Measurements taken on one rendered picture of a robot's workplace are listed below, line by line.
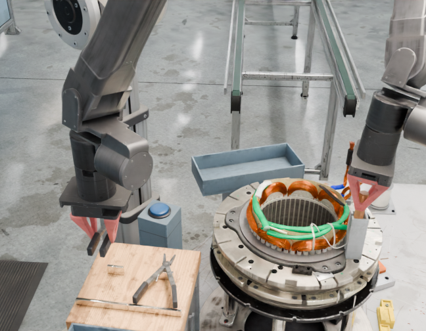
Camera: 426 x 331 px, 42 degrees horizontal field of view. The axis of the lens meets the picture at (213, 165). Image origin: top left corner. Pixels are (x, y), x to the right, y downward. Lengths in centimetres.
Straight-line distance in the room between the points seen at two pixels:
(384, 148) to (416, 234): 78
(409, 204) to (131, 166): 115
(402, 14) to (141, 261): 61
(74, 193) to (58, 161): 253
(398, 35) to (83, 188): 51
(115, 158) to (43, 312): 178
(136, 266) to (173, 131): 261
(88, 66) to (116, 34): 6
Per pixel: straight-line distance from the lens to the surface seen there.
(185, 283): 99
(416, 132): 84
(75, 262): 266
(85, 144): 78
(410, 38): 86
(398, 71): 85
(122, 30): 68
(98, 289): 100
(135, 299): 93
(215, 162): 134
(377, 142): 87
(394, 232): 161
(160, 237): 119
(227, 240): 103
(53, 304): 249
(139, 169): 74
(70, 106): 76
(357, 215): 96
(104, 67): 71
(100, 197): 83
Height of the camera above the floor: 177
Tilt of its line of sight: 33 degrees down
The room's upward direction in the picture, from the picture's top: straight up
